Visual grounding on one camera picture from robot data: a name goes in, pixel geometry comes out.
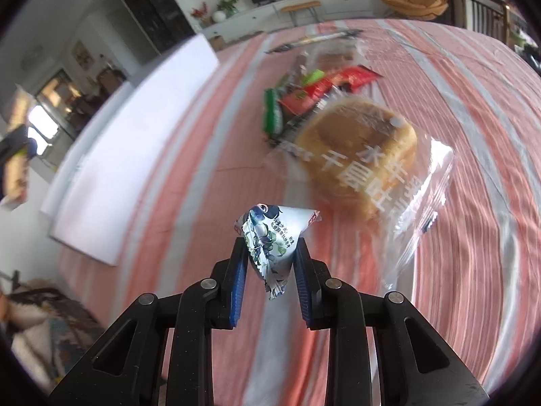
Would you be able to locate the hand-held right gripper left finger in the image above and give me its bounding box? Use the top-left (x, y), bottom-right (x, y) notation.
top-left (48, 239), bottom-right (250, 406)

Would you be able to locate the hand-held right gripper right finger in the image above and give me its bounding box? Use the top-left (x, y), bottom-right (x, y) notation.
top-left (295, 239), bottom-right (490, 406)

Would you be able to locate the small blue white snack packet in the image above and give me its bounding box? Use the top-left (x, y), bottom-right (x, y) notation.
top-left (232, 204), bottom-right (323, 301)

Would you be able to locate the red snack packet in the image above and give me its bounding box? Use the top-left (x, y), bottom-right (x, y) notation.
top-left (280, 65), bottom-right (380, 116)

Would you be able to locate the clear wrapped round pastry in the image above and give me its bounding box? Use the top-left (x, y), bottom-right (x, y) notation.
top-left (261, 94), bottom-right (456, 294)

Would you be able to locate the green snack packet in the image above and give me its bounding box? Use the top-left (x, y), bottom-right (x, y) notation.
top-left (262, 87), bottom-right (285, 136)

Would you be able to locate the fluffy patterned blanket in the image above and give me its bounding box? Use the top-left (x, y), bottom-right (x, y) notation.
top-left (0, 278), bottom-right (107, 392)

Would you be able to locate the black glass cabinet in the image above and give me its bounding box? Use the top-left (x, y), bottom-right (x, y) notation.
top-left (110, 0), bottom-right (197, 54)

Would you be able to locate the red flower arrangement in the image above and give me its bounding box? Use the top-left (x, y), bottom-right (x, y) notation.
top-left (190, 2), bottom-right (213, 27)

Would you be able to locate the pink striped bed sheet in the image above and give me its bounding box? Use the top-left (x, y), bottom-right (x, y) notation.
top-left (57, 19), bottom-right (541, 406)

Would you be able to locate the clear packet with brown pastry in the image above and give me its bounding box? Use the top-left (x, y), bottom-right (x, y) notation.
top-left (295, 46), bottom-right (366, 77)

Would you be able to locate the long dark snack packet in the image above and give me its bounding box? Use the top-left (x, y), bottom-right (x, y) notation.
top-left (264, 29), bottom-right (365, 54)

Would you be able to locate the green plant in white vase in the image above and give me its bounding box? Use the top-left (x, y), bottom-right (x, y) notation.
top-left (215, 0), bottom-right (240, 23)

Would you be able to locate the wooden stool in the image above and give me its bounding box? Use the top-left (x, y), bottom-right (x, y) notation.
top-left (280, 1), bottom-right (323, 27)

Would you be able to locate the white media cabinet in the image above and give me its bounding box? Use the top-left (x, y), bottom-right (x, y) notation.
top-left (202, 0), bottom-right (382, 44)

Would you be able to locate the dark metal railing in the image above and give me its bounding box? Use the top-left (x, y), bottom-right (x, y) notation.
top-left (458, 0), bottom-right (511, 47)

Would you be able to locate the framed wall picture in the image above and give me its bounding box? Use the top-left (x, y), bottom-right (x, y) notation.
top-left (71, 40), bottom-right (92, 71)

